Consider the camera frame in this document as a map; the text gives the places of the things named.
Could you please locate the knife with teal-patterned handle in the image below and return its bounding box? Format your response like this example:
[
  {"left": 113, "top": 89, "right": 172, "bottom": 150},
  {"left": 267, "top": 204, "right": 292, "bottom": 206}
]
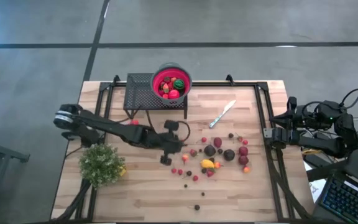
[{"left": 209, "top": 100, "right": 237, "bottom": 129}]

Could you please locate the black stand bar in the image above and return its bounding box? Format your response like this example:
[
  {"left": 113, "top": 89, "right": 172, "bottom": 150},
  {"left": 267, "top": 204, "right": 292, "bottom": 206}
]
[{"left": 306, "top": 160, "right": 349, "bottom": 183}]

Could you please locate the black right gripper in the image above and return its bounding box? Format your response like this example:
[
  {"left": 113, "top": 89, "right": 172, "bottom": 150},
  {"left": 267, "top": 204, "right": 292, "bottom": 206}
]
[{"left": 271, "top": 96, "right": 315, "bottom": 128}]

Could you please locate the red grey collapsible colander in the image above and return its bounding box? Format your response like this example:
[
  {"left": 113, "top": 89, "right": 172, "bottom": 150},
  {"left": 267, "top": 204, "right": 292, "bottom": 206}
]
[{"left": 150, "top": 62, "right": 193, "bottom": 106}]

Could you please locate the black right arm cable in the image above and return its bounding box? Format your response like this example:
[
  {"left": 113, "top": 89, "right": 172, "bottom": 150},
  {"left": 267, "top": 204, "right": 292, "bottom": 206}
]
[{"left": 301, "top": 88, "right": 358, "bottom": 118}]

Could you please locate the white paper sheet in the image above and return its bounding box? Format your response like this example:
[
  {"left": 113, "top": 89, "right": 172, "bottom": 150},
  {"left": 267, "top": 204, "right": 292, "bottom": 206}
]
[{"left": 303, "top": 161, "right": 328, "bottom": 203}]

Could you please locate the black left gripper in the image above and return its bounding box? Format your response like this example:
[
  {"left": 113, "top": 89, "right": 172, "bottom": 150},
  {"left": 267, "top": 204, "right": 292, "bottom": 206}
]
[{"left": 149, "top": 119, "right": 188, "bottom": 166}]

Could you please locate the grey metal stand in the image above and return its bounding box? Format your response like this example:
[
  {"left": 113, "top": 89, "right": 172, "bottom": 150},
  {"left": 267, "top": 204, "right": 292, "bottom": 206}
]
[{"left": 0, "top": 136, "right": 31, "bottom": 218}]

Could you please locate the green artificial potted plant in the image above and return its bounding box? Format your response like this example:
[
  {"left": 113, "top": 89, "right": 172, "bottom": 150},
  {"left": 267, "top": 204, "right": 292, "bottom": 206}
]
[{"left": 78, "top": 143, "right": 126, "bottom": 190}]

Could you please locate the small green watermelon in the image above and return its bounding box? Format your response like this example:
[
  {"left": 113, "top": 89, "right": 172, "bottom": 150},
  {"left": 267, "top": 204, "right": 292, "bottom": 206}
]
[{"left": 173, "top": 78, "right": 186, "bottom": 91}]

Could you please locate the black mesh shelf riser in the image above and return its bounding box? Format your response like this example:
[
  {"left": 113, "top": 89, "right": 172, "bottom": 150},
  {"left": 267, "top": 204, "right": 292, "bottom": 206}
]
[{"left": 123, "top": 73, "right": 188, "bottom": 121}]

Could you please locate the black left base cable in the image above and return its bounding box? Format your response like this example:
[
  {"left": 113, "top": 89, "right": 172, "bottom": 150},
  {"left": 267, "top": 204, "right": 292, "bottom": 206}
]
[{"left": 64, "top": 145, "right": 84, "bottom": 159}]

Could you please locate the large dark purple fruit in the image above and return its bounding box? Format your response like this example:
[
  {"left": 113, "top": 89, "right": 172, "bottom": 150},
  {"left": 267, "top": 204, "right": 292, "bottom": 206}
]
[
  {"left": 203, "top": 144, "right": 217, "bottom": 157},
  {"left": 223, "top": 149, "right": 236, "bottom": 162}
]

